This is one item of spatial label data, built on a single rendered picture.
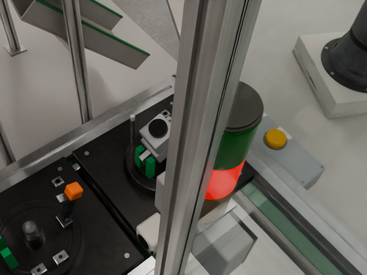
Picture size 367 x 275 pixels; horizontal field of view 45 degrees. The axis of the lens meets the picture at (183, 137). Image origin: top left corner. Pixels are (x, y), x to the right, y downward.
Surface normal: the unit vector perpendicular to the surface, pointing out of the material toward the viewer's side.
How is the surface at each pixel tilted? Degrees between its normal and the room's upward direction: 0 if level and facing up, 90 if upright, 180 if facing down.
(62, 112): 0
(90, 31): 90
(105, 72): 0
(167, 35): 0
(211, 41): 90
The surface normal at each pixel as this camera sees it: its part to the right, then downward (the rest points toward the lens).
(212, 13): -0.76, 0.48
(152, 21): 0.09, -0.58
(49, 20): 0.50, 0.73
